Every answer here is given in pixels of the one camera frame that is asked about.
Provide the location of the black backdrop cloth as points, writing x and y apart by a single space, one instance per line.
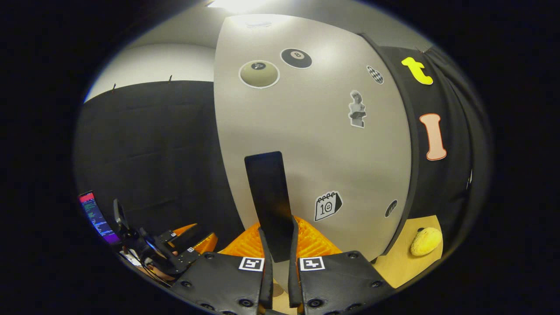
153 144

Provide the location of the yellow toy bread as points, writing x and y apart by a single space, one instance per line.
426 241

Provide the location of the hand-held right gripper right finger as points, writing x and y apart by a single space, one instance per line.
294 284

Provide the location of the white cabinet door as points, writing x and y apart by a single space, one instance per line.
315 144

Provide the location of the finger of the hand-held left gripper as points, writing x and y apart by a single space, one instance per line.
179 234
199 249

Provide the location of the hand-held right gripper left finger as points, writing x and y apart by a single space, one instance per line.
266 280

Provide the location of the computer monitor screen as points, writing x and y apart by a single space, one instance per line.
98 218

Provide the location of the wide ceiling light panel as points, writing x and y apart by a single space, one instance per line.
240 5

